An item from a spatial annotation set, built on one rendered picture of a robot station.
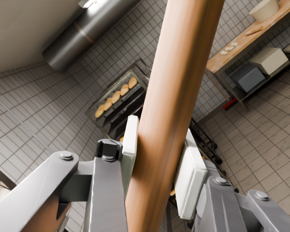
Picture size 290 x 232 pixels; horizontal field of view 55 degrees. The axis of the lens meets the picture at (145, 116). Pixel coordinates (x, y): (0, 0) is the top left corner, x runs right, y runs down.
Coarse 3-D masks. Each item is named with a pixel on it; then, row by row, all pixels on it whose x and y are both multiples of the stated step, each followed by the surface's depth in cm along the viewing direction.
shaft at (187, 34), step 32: (192, 0) 14; (224, 0) 15; (192, 32) 14; (160, 64) 15; (192, 64) 15; (160, 96) 15; (192, 96) 16; (160, 128) 16; (160, 160) 16; (128, 192) 18; (160, 192) 17; (128, 224) 18; (160, 224) 18
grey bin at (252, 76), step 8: (248, 64) 465; (240, 72) 463; (248, 72) 437; (256, 72) 434; (232, 80) 481; (240, 80) 438; (248, 80) 438; (256, 80) 437; (240, 88) 470; (248, 88) 442
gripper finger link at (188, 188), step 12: (192, 144) 17; (180, 156) 18; (192, 156) 15; (180, 168) 17; (192, 168) 14; (204, 168) 14; (180, 180) 16; (192, 180) 14; (204, 180) 14; (180, 192) 15; (192, 192) 14; (180, 204) 15; (192, 204) 14; (180, 216) 15; (192, 216) 14
